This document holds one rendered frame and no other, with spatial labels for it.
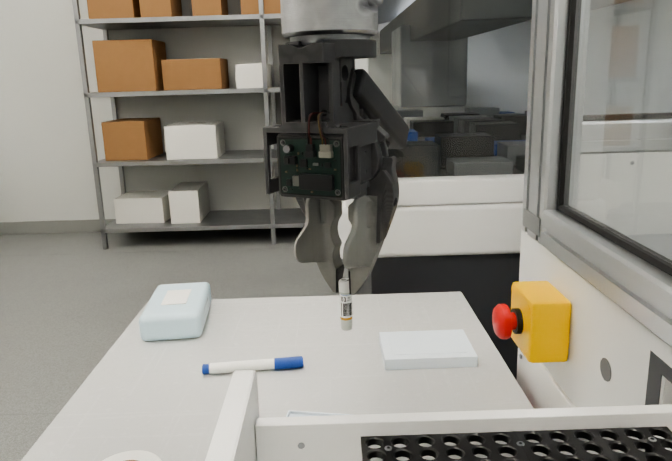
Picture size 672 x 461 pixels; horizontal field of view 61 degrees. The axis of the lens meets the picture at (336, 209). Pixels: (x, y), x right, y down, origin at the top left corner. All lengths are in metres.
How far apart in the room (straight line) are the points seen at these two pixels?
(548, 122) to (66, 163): 4.46
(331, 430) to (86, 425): 0.38
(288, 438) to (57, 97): 4.53
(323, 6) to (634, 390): 0.41
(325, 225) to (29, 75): 4.56
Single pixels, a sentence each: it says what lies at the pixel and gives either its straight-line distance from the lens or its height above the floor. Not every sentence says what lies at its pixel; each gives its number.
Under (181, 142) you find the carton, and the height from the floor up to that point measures 0.74.
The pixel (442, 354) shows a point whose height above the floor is 0.78.
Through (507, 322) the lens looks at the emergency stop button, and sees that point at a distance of 0.68.
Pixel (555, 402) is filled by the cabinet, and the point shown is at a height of 0.77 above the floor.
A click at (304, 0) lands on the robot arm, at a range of 0.44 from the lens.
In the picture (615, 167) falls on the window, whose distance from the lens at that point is 0.61.
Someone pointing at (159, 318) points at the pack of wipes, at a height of 0.80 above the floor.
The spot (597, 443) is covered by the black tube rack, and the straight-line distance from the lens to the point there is 0.47.
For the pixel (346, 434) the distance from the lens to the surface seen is 0.48.
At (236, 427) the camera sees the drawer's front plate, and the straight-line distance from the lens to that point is 0.41.
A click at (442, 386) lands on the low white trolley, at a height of 0.76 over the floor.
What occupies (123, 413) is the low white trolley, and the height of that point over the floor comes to 0.76.
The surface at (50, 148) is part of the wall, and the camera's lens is 4.97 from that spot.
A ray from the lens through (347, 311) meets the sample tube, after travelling 0.52.
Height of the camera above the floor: 1.15
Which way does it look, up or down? 13 degrees down
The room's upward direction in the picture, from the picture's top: 2 degrees counter-clockwise
